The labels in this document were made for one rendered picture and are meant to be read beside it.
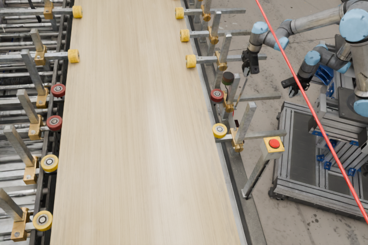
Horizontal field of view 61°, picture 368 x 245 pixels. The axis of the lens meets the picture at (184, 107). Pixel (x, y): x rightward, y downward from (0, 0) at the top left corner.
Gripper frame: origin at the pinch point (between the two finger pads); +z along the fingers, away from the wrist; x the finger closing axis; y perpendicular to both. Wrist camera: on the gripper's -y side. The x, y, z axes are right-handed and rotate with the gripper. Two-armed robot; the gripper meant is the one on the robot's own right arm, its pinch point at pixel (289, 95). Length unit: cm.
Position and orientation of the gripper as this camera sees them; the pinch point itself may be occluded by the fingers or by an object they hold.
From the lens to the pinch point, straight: 210.7
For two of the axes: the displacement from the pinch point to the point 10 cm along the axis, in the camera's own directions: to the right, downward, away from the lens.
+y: 9.9, -0.8, 1.5
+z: -0.7, 6.2, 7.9
